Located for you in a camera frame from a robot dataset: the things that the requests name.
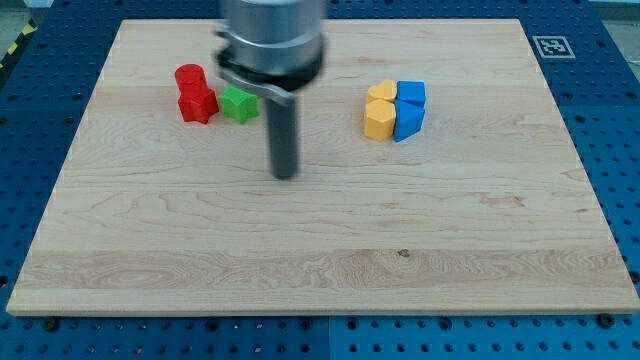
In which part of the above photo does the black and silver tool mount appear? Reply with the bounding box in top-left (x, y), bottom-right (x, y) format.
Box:
top-left (215, 29), bottom-right (324, 105)

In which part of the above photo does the yellow heart block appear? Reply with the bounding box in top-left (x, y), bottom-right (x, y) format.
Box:
top-left (366, 79), bottom-right (397, 103)

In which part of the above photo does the yellow hexagon block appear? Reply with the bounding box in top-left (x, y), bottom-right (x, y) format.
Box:
top-left (364, 100), bottom-right (396, 141)

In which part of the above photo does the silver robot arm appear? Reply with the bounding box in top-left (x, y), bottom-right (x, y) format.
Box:
top-left (215, 0), bottom-right (326, 180)

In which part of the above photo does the blue wedge block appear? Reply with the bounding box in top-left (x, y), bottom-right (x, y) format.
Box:
top-left (393, 100), bottom-right (426, 142)

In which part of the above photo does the wooden board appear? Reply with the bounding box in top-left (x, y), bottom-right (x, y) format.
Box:
top-left (7, 19), bottom-right (639, 317)

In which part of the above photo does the red cylinder block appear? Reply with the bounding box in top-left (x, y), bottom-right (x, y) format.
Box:
top-left (174, 63), bottom-right (207, 93)

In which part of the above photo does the white fiducial marker tag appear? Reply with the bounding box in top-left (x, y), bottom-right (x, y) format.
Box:
top-left (533, 35), bottom-right (575, 59)

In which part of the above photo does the blue cube block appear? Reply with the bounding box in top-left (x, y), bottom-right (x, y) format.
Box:
top-left (396, 80), bottom-right (427, 107)

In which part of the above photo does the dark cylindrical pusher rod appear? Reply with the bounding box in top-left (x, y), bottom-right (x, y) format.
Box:
top-left (266, 93), bottom-right (299, 180)

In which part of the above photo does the red star block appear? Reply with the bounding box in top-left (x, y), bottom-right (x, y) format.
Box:
top-left (178, 84), bottom-right (219, 124)

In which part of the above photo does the green star block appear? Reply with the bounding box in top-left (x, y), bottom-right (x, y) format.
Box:
top-left (219, 84), bottom-right (260, 124)

